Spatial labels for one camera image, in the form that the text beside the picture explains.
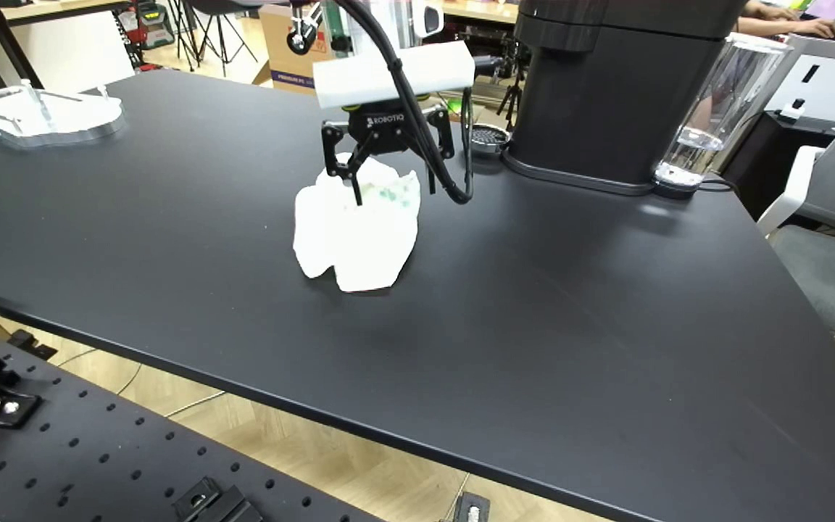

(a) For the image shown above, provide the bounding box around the white cloth with green print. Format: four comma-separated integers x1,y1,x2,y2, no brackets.
290,156,426,295

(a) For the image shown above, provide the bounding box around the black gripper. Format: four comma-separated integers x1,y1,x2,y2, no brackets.
320,93,475,208

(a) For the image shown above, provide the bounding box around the white chair back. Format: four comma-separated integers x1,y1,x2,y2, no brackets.
24,9,136,95

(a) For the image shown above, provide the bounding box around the cardboard box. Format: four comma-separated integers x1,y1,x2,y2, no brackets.
259,2,339,95

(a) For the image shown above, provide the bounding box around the wooden table with black leg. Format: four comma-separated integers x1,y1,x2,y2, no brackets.
0,0,133,93

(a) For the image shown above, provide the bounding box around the black cabinet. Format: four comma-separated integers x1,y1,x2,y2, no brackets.
722,108,833,220

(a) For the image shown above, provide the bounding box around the white grey office chair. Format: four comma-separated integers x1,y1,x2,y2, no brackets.
755,99,835,356

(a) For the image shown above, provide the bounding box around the large black machine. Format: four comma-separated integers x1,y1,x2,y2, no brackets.
503,0,751,196

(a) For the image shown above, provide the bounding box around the person forearm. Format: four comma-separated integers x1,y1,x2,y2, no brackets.
739,0,835,43

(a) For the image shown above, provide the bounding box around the clear glass cup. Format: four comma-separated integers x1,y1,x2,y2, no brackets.
652,31,796,191

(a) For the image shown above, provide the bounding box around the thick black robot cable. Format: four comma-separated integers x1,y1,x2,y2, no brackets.
336,0,475,205

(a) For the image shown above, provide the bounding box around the black tripod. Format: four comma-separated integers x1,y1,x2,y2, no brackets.
166,0,253,79

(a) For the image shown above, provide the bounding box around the black perforated board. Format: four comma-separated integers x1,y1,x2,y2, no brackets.
0,276,382,522

